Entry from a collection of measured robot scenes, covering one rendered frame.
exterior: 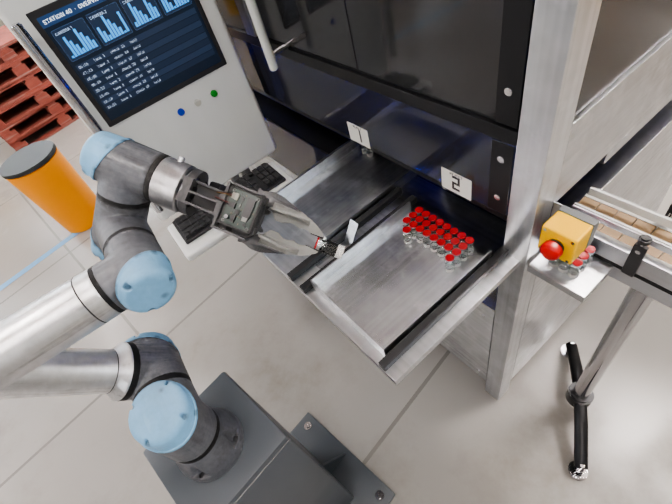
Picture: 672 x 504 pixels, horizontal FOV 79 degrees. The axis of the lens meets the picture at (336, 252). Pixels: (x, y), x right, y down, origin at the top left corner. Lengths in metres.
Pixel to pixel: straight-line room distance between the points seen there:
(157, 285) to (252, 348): 1.52
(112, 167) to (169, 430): 0.46
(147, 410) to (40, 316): 0.32
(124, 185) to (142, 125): 0.76
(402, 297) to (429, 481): 0.91
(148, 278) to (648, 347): 1.82
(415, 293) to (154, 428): 0.59
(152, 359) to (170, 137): 0.77
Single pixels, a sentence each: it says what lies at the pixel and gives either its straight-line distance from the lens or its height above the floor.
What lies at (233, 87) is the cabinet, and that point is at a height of 1.09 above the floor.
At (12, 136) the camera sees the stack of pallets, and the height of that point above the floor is 0.18.
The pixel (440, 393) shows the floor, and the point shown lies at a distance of 1.80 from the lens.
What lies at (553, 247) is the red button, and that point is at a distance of 0.89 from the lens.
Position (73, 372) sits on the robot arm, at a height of 1.11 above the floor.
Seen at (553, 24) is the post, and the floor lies 1.40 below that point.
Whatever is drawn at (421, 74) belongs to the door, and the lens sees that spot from 0.91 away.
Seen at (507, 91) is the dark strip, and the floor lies 1.28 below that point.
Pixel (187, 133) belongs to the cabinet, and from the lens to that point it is 1.47.
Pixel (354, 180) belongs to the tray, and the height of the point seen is 0.88.
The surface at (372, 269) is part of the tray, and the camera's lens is 1.02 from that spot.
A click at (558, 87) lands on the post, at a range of 0.73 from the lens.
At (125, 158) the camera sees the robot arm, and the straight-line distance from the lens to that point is 0.66.
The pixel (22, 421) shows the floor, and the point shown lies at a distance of 2.68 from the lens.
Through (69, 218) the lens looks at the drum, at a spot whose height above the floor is 0.14.
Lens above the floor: 1.69
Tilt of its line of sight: 49 degrees down
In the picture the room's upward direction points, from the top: 20 degrees counter-clockwise
